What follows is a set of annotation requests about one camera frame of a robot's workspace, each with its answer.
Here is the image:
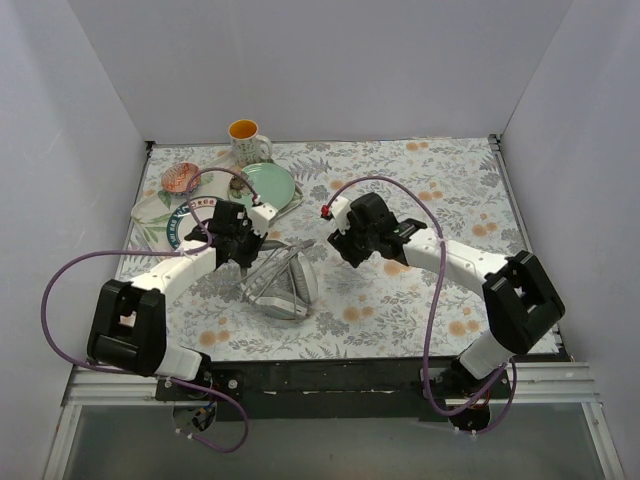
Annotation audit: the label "grey headphone cable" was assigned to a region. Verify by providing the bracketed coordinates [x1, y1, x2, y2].
[241, 238, 319, 319]

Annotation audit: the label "grey white headphones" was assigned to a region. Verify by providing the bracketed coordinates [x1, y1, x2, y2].
[240, 240, 319, 321]

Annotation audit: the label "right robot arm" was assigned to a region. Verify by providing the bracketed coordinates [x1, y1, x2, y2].
[321, 193, 565, 398]

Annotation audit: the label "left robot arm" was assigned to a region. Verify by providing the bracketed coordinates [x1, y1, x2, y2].
[87, 200, 277, 400]

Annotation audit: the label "white blue-rimmed plate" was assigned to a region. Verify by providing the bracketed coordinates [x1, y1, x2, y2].
[166, 196, 219, 249]

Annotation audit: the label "green floral plate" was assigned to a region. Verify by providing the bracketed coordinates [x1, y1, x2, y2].
[227, 163, 295, 211]

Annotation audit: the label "leaf print tray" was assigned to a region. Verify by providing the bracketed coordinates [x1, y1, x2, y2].
[131, 147, 303, 252]

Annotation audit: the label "white floral mug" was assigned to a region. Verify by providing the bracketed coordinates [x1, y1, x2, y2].
[228, 119, 273, 165]

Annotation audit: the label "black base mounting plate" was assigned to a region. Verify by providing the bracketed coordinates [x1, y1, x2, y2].
[154, 355, 516, 424]

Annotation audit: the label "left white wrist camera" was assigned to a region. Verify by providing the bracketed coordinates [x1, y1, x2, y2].
[248, 203, 278, 237]

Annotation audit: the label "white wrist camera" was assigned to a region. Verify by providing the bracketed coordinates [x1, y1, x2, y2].
[248, 203, 278, 237]
[321, 196, 351, 234]

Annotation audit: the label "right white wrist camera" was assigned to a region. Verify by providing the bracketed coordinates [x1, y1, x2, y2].
[321, 196, 351, 234]

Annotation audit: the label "aluminium frame rail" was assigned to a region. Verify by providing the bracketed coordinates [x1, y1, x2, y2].
[43, 362, 624, 479]

